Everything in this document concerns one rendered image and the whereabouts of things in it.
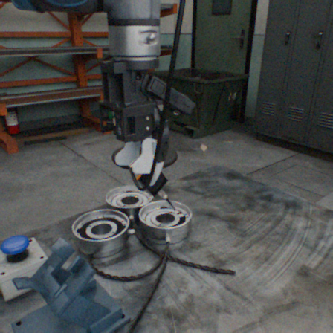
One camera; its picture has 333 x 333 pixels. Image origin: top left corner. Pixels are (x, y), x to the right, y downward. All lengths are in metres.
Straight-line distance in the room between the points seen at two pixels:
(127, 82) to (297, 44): 3.04
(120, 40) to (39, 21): 3.96
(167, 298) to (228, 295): 0.09
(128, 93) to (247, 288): 0.35
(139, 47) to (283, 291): 0.42
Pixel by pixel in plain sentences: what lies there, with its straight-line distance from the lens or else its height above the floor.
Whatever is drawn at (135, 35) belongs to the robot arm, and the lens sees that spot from 0.47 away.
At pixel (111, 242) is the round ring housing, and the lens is 0.57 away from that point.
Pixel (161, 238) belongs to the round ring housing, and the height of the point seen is 0.82.
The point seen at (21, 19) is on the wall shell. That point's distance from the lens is 4.36.
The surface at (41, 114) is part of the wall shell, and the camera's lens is 4.47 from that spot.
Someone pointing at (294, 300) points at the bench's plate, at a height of 0.80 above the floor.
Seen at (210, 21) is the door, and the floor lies 1.28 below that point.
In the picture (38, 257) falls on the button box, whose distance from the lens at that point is 0.55.
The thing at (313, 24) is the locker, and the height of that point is 1.20.
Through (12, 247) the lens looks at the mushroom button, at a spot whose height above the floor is 0.87.
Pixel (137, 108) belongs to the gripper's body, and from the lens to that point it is 0.47.
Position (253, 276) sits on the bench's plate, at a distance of 0.56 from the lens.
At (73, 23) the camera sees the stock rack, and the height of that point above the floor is 1.24.
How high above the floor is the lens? 1.17
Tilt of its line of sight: 25 degrees down
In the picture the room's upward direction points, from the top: straight up
